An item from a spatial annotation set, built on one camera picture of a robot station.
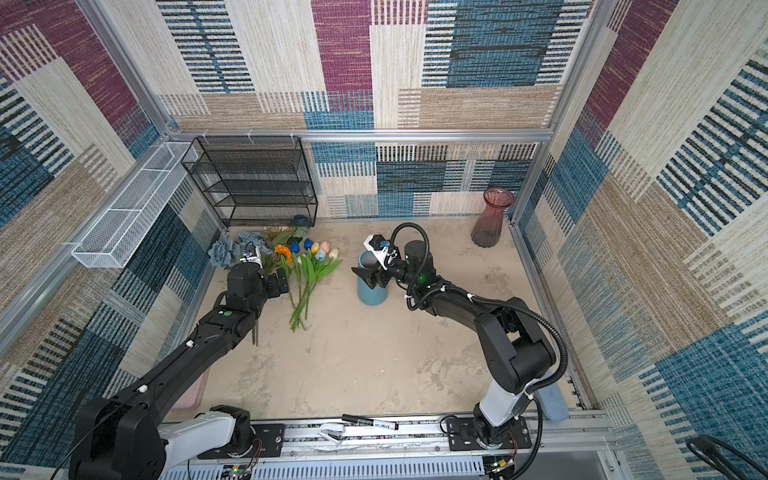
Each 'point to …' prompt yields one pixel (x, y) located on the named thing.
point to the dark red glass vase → (485, 232)
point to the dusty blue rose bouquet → (224, 251)
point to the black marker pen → (360, 420)
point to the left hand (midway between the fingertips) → (265, 267)
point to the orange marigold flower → (284, 250)
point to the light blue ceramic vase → (366, 295)
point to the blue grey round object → (552, 403)
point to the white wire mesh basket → (106, 243)
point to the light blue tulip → (320, 255)
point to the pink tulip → (326, 246)
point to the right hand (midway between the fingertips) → (363, 258)
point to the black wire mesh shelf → (254, 181)
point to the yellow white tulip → (315, 247)
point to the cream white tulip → (333, 254)
